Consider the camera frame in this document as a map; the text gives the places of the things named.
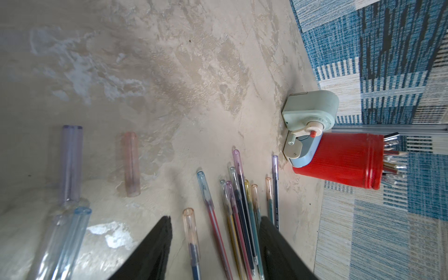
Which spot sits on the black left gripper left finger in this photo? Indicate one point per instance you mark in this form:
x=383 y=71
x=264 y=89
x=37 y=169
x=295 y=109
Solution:
x=149 y=260

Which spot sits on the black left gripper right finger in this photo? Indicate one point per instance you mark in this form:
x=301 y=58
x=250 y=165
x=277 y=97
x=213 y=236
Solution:
x=279 y=260

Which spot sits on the red pencil with blue cap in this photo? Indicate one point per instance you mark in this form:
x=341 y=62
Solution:
x=203 y=185

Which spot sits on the clear blue pencil cap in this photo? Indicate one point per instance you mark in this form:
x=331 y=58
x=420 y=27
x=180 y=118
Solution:
x=72 y=243

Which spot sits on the clear pink pencil cap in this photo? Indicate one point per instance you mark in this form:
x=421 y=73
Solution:
x=131 y=164

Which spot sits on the clear grey pencil cap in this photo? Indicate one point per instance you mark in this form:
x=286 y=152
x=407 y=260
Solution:
x=49 y=251

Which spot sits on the clear purple pencil cap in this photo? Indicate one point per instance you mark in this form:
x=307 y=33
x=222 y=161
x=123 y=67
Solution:
x=71 y=163

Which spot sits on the bundle of capped pencils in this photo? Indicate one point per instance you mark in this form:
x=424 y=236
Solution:
x=247 y=217

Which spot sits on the pencils in red cup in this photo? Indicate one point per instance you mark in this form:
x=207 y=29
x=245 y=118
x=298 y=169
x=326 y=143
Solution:
x=394 y=161

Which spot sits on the red pencil cup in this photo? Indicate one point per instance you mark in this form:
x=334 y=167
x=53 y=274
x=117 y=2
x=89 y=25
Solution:
x=351 y=159

